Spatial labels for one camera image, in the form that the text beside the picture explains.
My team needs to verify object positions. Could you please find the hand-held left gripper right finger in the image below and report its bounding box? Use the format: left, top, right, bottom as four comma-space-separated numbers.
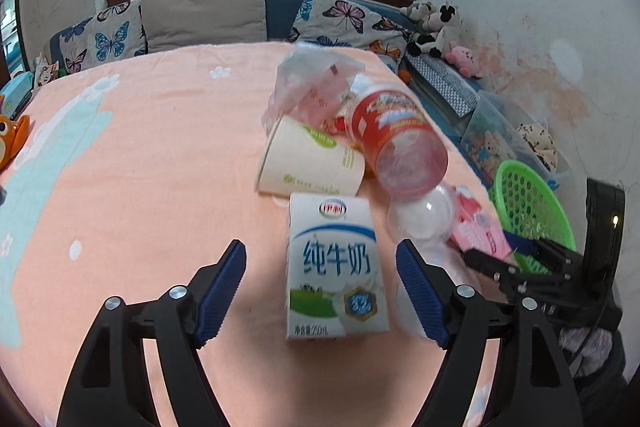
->
396, 239, 585, 427

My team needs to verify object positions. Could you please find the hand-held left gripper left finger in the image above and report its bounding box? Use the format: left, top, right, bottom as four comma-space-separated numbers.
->
56, 239, 247, 427

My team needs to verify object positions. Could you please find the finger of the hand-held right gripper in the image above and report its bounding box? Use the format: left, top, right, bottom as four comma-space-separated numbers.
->
502, 231, 581, 273
462, 249, 526, 293

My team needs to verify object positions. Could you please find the pink snack wrapper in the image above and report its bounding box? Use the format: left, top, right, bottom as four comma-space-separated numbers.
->
447, 187, 513, 260

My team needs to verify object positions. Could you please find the green plastic basket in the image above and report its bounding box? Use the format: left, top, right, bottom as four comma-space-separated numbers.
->
487, 159, 576, 275

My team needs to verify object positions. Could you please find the white blue milk carton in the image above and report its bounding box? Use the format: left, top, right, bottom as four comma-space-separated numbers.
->
285, 193, 392, 341

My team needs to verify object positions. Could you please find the white paper cup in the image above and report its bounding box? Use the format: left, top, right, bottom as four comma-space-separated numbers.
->
257, 114, 367, 198

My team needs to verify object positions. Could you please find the black white patterned cloth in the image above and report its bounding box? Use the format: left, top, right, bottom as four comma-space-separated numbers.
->
515, 122, 561, 172

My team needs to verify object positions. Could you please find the clear plastic storage box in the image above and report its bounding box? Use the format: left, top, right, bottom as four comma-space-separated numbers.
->
460, 89, 573, 192

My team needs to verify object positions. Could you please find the peach printed blanket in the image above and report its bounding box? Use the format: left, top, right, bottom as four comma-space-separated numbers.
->
0, 42, 501, 427

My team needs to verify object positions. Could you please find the red label plastic bottle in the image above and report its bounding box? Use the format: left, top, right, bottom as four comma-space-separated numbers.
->
346, 74, 449, 198

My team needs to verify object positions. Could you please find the black white patterned cushion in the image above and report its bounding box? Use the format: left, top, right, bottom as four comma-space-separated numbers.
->
404, 53, 478, 118

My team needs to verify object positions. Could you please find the pink plush toy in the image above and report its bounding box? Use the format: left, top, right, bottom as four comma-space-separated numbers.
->
445, 44, 485, 80

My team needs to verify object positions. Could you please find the pink white packet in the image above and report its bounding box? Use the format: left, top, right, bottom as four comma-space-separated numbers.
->
295, 62, 353, 128

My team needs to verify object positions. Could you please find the clear plastic bag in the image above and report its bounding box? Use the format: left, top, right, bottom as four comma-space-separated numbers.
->
262, 43, 366, 130

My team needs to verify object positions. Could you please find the black white cow plush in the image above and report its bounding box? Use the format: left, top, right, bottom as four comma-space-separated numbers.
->
407, 4, 461, 60

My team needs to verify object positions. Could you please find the orange plush toy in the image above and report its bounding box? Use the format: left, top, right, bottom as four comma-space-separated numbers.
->
0, 94, 31, 172

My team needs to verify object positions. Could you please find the grey white plush toy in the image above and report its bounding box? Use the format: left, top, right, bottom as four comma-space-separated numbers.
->
400, 1, 433, 32

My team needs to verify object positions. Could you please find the butterfly print pillow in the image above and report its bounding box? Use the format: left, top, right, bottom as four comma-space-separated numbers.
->
60, 0, 148, 75
290, 0, 413, 75

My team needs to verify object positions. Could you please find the beige pillow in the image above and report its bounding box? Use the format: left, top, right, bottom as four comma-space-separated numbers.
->
140, 0, 268, 55

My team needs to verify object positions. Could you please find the small printed packet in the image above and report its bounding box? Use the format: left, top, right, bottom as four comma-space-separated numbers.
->
32, 54, 61, 85

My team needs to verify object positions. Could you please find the blue bed headboard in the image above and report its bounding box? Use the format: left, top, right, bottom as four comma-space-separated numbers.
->
42, 0, 416, 68

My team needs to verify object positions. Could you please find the teal box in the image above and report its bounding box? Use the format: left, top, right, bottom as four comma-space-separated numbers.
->
0, 72, 35, 120

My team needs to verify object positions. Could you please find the black cable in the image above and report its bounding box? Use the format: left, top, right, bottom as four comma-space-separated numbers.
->
575, 297, 617, 378

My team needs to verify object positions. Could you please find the dark wooden door frame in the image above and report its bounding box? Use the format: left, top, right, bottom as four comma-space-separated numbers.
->
0, 0, 26, 78

